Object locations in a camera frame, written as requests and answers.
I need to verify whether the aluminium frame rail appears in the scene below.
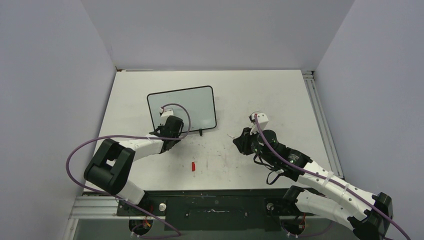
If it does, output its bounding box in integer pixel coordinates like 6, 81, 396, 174
301, 70, 345, 180
69, 196, 145, 220

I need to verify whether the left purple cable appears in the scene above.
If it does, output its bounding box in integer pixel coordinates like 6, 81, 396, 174
65, 102, 192, 239

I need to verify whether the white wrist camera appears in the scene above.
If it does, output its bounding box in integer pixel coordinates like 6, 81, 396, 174
249, 111, 269, 133
159, 107, 174, 119

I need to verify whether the small black-framed whiteboard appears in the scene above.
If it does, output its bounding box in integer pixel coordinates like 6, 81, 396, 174
146, 85, 217, 133

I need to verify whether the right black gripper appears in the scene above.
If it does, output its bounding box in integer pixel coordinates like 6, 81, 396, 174
233, 125, 275, 166

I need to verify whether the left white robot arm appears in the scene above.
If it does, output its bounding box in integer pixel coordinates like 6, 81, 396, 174
83, 115, 184, 216

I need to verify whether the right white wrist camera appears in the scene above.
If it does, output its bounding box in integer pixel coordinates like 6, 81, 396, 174
249, 111, 269, 133

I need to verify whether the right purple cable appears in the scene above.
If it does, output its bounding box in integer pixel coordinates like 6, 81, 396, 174
253, 113, 413, 240

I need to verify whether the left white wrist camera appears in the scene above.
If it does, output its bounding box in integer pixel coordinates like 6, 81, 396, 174
159, 107, 174, 119

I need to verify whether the aluminium frame rail right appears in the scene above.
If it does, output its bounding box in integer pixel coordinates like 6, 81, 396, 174
301, 70, 345, 180

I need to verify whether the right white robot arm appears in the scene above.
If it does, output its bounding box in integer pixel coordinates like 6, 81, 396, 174
232, 127, 393, 240

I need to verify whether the aluminium frame rail front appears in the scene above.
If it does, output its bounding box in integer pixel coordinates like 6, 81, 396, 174
69, 196, 145, 220

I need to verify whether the purple cable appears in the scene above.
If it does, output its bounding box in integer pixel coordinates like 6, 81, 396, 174
65, 102, 192, 239
253, 113, 413, 240

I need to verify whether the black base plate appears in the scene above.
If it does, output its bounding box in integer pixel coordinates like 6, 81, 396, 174
116, 187, 349, 232

